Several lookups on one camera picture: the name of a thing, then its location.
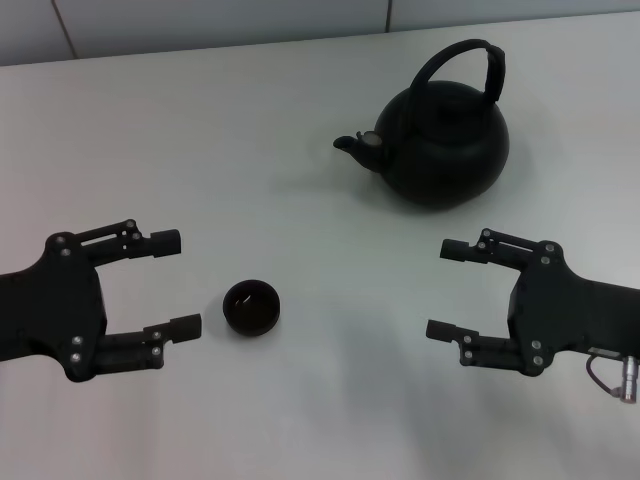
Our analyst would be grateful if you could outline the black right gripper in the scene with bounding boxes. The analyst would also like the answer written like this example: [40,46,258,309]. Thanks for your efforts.
[425,227,640,376]

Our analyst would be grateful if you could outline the right gripper cable with plug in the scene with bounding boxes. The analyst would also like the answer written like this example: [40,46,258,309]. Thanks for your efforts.
[584,349,640,404]

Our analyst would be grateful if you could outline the small dark teacup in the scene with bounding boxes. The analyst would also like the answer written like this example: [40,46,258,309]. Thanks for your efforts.
[221,279,282,340]

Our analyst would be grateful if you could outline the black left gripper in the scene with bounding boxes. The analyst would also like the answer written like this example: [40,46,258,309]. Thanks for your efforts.
[0,219,204,384]

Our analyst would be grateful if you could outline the black round teapot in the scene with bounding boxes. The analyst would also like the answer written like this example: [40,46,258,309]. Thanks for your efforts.
[333,39,511,212]

